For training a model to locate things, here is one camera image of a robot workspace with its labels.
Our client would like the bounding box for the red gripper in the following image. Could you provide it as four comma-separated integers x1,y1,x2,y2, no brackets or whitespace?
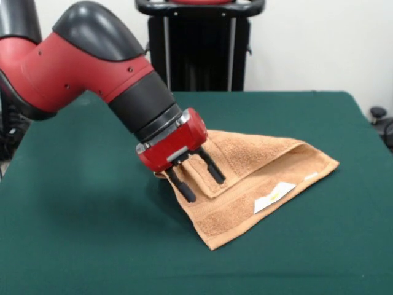
136,107,227,204

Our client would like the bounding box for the tan terry washcloth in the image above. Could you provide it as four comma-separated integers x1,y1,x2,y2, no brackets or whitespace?
153,128,341,251

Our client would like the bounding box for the dark green table cloth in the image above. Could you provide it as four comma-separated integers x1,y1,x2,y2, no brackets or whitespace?
0,90,393,295

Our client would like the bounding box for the black office chair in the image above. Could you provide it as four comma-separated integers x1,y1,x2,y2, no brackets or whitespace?
369,106,393,154

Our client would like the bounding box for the black electrical equipment pile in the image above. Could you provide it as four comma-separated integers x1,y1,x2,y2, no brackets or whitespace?
0,98,31,162

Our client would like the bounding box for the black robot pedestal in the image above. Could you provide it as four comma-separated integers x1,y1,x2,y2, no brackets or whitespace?
134,0,267,92

